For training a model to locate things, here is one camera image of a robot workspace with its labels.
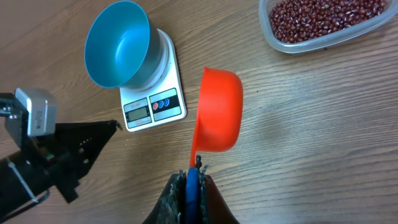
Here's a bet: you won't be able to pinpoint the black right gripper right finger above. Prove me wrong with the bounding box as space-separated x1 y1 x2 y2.
198 164 239 224

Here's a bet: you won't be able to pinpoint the red beans in container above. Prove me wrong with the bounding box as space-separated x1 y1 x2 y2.
269 0 388 44

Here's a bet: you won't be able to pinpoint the clear plastic container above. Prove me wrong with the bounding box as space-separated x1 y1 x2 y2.
259 0 397 54

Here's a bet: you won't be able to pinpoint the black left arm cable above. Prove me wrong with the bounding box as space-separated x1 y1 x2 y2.
0 189 50 222

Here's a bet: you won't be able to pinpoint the blue metal bowl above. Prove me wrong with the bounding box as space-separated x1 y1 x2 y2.
84 1 162 88

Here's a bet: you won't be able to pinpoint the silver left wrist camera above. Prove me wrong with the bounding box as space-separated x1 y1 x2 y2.
15 88 57 137

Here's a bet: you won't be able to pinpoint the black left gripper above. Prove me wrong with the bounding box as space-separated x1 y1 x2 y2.
1 93 122 215

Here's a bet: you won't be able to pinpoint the orange scoop with blue handle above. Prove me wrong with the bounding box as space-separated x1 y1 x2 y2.
184 67 243 223

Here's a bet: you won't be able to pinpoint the white digital kitchen scale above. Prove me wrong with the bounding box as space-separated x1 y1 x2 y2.
120 30 187 132

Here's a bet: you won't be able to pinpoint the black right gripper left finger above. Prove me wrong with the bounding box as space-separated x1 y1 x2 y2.
143 170 187 224

